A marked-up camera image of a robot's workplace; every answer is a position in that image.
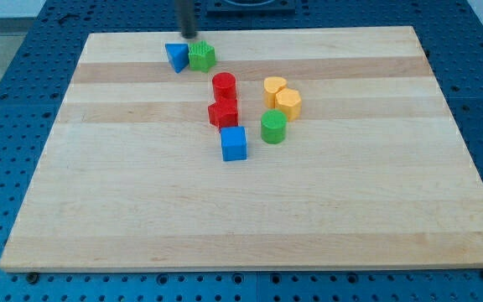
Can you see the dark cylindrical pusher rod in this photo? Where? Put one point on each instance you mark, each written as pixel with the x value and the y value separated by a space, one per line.
pixel 186 17

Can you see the green star block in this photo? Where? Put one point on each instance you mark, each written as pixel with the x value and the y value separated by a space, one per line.
pixel 202 56

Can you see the red star block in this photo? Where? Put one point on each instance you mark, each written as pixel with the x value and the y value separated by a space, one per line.
pixel 223 113

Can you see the blue triangle block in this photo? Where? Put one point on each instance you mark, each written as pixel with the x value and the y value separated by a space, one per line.
pixel 178 56

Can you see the red cylinder block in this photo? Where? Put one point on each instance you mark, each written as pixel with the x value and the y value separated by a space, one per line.
pixel 224 85

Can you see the yellow heart block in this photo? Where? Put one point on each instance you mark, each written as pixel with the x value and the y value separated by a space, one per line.
pixel 272 85

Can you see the yellow hexagon block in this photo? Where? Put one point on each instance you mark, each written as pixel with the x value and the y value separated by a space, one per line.
pixel 289 102

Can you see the green cylinder block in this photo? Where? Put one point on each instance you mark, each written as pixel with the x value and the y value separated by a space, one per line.
pixel 273 126

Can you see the blue cube block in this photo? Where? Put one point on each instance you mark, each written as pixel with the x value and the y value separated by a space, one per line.
pixel 234 143

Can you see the wooden board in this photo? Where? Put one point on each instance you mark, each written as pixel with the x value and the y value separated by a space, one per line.
pixel 373 174

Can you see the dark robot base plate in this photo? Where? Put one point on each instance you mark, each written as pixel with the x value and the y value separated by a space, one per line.
pixel 229 7

